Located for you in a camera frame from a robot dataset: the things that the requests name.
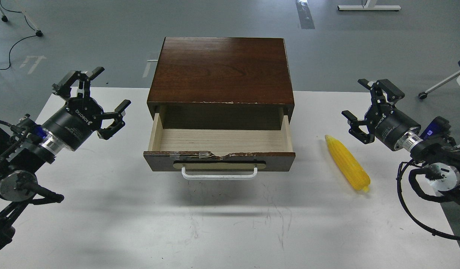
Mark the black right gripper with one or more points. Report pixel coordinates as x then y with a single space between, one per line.
383 120

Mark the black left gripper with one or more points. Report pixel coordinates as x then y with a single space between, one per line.
74 122

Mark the yellow corn cob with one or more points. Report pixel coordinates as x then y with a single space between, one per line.
348 165

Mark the wooden drawer with white handle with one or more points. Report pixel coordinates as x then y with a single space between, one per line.
218 138

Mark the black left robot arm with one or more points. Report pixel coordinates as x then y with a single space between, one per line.
26 146

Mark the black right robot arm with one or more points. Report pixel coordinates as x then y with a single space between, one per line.
434 155

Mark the dark wooden drawer cabinet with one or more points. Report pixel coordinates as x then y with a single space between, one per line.
222 83

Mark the white chair leg with caster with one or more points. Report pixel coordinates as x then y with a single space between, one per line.
424 94

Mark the white stand leg with caster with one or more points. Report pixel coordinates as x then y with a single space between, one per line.
30 22

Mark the white table base foot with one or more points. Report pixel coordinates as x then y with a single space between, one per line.
369 5

